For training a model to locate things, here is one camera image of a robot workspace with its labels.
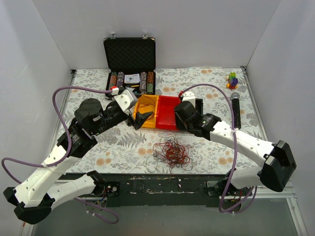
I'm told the yellow plastic bin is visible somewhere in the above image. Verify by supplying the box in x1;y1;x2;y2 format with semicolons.
133;94;159;129

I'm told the playing card deck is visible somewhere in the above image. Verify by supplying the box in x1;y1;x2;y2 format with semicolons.
124;73;140;84

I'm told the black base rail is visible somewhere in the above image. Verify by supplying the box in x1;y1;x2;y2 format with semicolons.
76;173;254;208

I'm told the black microphone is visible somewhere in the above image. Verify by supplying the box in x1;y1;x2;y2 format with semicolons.
230;92;241;129

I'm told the colourful toy block figure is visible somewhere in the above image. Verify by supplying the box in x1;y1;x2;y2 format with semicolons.
226;72;238;89

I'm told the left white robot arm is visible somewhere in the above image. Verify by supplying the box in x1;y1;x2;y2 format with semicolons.
3;98;153;225

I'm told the thin dark wire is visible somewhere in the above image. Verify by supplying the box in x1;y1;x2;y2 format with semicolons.
145;152;195;176

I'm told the black poker chip case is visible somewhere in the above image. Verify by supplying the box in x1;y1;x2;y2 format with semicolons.
103;37;156;95

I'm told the floral table mat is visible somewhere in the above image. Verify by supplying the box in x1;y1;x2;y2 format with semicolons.
69;68;266;174

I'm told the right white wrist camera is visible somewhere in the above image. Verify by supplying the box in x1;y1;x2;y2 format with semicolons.
179;91;196;107

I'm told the black plastic bin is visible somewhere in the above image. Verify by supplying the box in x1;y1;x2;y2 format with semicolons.
195;98;203;116

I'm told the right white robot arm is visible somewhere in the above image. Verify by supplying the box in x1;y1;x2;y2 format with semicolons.
174;101;297;196

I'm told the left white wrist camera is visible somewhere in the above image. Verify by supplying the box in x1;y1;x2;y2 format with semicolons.
111;86;138;116

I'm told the red plastic bin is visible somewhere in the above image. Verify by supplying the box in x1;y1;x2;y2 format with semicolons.
156;95;180;130

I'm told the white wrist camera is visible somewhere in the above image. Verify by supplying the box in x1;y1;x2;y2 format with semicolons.
111;86;138;116
179;91;196;107

